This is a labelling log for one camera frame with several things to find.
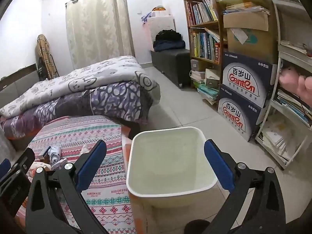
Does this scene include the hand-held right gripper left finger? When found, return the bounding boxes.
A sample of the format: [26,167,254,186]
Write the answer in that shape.
[24,140,109,234]

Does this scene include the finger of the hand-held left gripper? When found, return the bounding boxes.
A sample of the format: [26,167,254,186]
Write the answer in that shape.
[0,158,12,180]
[0,147,36,187]

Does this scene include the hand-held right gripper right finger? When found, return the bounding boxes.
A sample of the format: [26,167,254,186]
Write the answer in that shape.
[204,139,287,234]

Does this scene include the small blue white box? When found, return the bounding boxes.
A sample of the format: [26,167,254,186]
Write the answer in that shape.
[40,146,52,161]

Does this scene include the white paper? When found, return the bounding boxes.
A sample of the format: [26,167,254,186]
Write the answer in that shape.
[48,146,62,164]

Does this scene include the pink foam strip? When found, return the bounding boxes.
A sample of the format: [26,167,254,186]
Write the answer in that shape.
[51,143,92,170]

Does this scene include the white plastic bin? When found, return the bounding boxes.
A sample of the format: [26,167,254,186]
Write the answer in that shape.
[126,126,218,234]

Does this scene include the table with patterned cloth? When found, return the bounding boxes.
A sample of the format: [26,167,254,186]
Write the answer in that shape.
[15,116,137,234]

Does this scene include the blue water carton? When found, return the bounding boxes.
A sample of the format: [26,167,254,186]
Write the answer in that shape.
[222,51,277,108]
[218,85,269,142]

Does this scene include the heap of white booklets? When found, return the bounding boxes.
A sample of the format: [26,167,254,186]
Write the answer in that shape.
[258,121,305,164]

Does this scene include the purple patterned blanket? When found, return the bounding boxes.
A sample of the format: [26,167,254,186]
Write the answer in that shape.
[0,82,156,140]

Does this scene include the grey upholstered bed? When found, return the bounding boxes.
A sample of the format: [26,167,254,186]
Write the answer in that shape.
[0,63,140,152]

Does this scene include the floor pile of books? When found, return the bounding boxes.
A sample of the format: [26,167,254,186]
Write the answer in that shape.
[191,70,219,106]

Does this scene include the beige open box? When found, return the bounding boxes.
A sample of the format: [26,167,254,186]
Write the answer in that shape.
[205,69,220,88]

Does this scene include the cartoon print grey quilt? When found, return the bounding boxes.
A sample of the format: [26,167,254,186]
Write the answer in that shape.
[0,56,161,117]

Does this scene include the black hanging bag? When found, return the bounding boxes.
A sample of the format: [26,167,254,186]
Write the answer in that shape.
[36,56,53,80]

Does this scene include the row of thin booklets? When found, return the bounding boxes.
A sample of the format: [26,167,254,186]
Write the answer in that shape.
[275,89,312,128]

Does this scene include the black coat rack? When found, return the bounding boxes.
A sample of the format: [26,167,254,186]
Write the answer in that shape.
[52,53,60,77]

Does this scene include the grey storage box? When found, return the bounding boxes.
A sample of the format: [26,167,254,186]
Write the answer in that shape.
[191,59,205,71]

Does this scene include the plaid beige coat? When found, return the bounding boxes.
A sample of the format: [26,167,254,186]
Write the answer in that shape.
[36,34,59,81]

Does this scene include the pink plush toy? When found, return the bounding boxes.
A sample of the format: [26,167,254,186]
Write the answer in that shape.
[279,68,312,103]

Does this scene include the black storage bench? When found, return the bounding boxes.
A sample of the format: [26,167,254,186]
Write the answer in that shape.
[151,49,192,88]

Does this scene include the row of colourful books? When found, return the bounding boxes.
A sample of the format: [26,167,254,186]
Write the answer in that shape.
[190,28,221,62]

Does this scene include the white metal shelf rack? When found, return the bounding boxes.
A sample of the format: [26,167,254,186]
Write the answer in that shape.
[255,0,312,171]

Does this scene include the dark blue folded clothes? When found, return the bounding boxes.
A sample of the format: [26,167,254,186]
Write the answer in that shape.
[153,40,186,52]

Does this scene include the wooden bookshelf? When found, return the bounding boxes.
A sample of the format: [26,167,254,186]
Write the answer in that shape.
[180,0,228,98]

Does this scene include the brown cardboard box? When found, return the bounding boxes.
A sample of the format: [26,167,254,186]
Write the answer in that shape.
[223,12,278,56]

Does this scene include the stack of white papers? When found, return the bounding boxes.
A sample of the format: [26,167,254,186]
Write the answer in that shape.
[279,40,308,55]

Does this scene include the black duffel bag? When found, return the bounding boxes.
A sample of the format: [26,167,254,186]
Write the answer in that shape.
[155,29,182,42]

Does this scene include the cream lace curtain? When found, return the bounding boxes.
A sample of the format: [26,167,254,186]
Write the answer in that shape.
[65,0,136,70]

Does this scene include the white pink drawer cabinet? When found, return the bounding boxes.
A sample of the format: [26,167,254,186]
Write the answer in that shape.
[146,15,176,61]

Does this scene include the tall row of books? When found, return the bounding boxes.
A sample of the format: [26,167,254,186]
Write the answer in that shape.
[185,0,218,26]

